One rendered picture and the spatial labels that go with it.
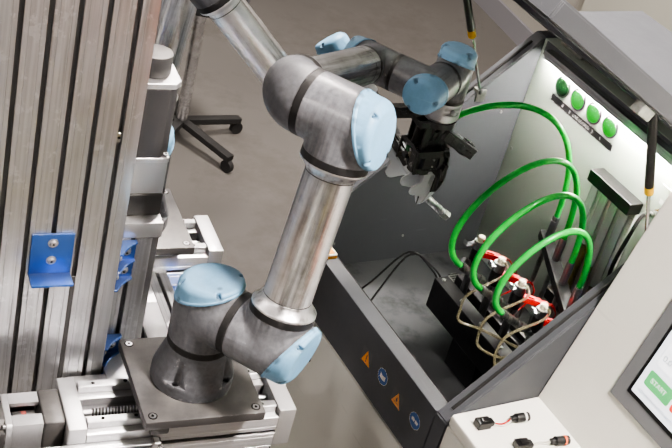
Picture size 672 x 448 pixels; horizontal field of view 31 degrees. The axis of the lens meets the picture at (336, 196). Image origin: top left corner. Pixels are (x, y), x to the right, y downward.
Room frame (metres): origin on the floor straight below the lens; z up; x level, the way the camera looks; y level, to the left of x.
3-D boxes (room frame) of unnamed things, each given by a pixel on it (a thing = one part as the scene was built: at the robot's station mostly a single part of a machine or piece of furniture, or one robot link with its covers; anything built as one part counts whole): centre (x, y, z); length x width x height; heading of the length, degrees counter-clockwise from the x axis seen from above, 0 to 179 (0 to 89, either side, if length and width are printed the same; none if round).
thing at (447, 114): (2.16, -0.16, 1.46); 0.08 x 0.08 x 0.05
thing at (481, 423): (1.85, -0.43, 0.99); 0.12 x 0.02 x 0.02; 121
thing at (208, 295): (1.68, 0.16, 1.20); 0.13 x 0.12 x 0.14; 69
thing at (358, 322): (2.14, -0.14, 0.87); 0.62 x 0.04 x 0.16; 36
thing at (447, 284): (2.18, -0.41, 0.91); 0.34 x 0.10 x 0.15; 36
